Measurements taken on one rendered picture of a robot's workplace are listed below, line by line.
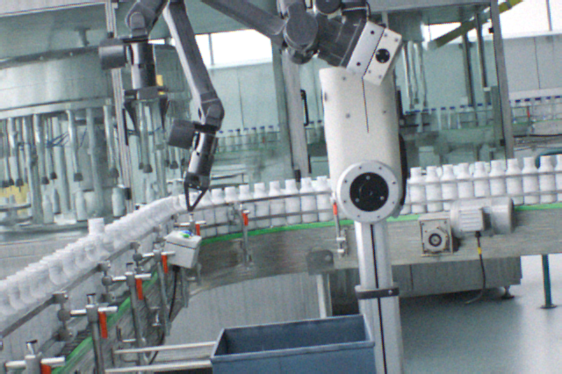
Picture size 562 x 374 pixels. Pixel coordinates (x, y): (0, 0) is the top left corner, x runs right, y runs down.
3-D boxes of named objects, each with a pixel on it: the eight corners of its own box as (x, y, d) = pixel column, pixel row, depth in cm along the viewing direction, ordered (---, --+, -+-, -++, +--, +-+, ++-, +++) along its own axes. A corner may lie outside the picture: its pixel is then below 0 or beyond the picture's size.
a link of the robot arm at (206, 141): (220, 133, 291) (219, 133, 296) (194, 126, 290) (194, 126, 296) (213, 160, 291) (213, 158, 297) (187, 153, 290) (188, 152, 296)
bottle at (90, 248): (111, 312, 249) (102, 239, 248) (85, 317, 247) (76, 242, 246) (101, 310, 255) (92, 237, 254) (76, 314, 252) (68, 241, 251)
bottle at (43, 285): (32, 355, 206) (19, 267, 205) (63, 351, 206) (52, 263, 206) (27, 361, 200) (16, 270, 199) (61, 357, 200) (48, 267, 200)
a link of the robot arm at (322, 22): (335, 22, 261) (334, 25, 267) (294, 4, 262) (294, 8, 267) (319, 58, 261) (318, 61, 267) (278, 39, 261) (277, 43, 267)
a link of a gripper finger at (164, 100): (170, 128, 262) (166, 87, 261) (140, 131, 262) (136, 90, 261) (174, 128, 268) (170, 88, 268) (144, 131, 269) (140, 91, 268)
